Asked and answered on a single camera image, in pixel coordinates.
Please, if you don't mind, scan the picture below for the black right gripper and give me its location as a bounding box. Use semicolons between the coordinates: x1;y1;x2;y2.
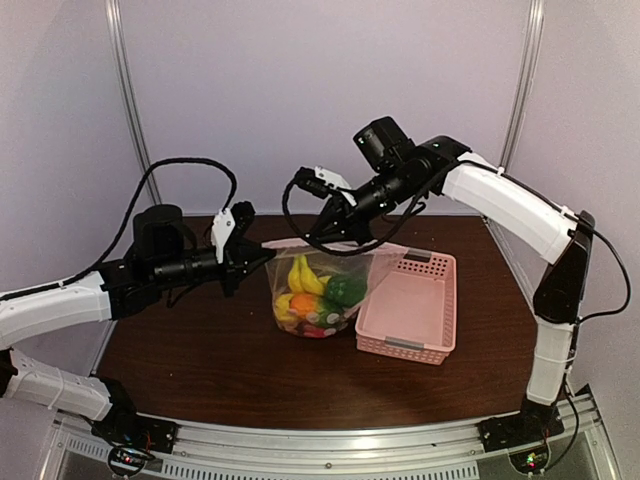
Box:
310;161;424;244

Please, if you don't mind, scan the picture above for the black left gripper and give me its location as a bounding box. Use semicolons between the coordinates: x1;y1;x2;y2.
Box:
151;238;275;296

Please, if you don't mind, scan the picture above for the yellow toy banana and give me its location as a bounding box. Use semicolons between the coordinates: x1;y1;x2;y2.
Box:
287;255;331;296

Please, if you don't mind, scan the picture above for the yellow toy lemon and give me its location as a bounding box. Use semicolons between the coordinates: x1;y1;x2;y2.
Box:
274;293;297;323

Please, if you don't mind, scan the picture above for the green toy bell pepper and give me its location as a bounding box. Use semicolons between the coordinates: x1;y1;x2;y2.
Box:
324;275;367;308

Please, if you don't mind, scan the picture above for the orange toy tangerine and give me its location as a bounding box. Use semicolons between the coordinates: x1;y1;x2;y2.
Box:
289;293;319;317

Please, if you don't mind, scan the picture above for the clear zip top bag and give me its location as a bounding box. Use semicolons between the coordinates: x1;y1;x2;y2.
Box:
263;238;408;339

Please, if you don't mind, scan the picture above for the green black toy watermelon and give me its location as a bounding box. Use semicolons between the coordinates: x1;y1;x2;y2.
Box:
310;307;344;329

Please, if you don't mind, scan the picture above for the red toy apple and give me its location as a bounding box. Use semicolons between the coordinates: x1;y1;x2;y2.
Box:
298;322;326;338

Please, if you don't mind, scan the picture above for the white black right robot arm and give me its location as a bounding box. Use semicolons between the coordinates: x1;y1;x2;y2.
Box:
294;116;594;442

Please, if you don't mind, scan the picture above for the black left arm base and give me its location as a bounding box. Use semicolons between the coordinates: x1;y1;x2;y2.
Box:
90;378;178;454

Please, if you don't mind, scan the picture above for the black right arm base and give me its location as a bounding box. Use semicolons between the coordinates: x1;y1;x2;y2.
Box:
476;387;565;452

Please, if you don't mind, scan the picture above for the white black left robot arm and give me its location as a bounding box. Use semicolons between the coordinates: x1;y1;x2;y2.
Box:
1;202;275;444

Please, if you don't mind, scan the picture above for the pink perforated plastic basket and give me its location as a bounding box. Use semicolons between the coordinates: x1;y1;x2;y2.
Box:
355;248;458;366

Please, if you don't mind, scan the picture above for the left circuit board with leds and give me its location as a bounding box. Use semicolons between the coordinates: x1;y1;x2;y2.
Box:
107;446;155;476

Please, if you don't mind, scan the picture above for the circuit board with leds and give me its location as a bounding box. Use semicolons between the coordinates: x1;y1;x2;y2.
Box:
509;446;550;475
107;446;155;476

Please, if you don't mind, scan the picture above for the right circuit board with leds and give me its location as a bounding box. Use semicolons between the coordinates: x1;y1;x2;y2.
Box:
509;446;550;475

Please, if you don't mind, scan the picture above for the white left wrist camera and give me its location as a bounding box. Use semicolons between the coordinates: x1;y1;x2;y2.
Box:
210;201;255;264

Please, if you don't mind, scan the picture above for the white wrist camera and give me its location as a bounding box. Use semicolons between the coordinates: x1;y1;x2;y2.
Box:
210;201;255;264
293;166;355;205

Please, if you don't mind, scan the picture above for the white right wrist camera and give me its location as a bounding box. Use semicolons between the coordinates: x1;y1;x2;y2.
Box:
293;166;355;205

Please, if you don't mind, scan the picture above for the black right camera cable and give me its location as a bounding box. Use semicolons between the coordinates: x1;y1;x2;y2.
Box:
281;167;426;256

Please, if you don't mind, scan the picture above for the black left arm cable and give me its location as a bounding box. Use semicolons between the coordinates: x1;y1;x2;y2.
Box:
0;157;239;301

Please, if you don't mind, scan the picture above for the aluminium front rail frame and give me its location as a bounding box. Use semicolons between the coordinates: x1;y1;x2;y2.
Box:
35;390;623;479

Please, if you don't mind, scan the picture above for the right aluminium corner post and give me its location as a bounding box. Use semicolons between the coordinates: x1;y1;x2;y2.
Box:
499;0;546;173

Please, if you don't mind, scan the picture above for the aluminium corner post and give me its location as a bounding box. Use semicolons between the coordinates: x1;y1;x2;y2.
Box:
499;0;546;173
104;0;152;173

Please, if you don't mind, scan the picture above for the left aluminium corner post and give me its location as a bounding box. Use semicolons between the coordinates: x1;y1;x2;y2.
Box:
104;0;152;173

